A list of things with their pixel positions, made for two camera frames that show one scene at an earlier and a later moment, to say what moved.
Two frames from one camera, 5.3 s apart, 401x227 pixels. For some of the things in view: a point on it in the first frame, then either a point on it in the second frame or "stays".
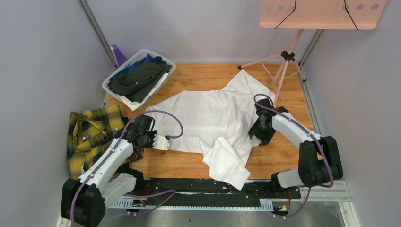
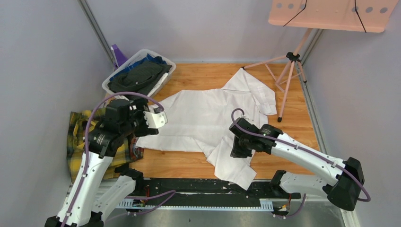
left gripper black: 152,133 → 141,105
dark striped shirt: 134,84 stays
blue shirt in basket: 148,57 stays
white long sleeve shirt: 214,124 stays
